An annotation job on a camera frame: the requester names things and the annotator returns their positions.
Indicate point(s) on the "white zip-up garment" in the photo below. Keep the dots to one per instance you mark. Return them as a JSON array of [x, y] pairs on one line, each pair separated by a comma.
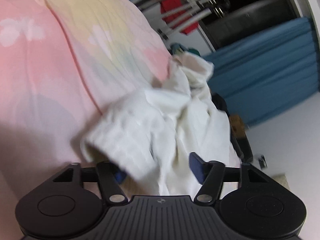
[[150, 133]]

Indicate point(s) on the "brown paper bag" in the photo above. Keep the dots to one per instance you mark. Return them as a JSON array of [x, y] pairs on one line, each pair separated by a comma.
[[237, 126]]

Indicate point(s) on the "metal drying rack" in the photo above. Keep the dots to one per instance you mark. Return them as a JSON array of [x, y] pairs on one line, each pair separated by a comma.
[[196, 10]]

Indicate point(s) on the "black bed frame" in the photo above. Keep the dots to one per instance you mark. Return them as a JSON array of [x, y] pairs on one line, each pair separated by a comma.
[[240, 145]]

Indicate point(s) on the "green garment pile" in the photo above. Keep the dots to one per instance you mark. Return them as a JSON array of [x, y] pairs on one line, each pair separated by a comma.
[[177, 49]]

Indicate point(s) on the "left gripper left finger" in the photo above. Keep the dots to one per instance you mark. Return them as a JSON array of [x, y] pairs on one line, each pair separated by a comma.
[[109, 179]]

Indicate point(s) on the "red cloth on rack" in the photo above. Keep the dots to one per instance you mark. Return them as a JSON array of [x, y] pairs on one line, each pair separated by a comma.
[[168, 5]]

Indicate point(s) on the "pastel rainbow bed quilt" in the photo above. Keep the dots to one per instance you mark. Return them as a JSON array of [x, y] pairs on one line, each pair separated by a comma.
[[62, 63]]

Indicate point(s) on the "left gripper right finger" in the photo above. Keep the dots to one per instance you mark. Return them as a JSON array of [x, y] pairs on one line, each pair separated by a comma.
[[210, 175]]

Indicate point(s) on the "blue curtain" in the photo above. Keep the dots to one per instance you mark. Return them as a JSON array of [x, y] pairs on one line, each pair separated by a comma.
[[267, 73]]

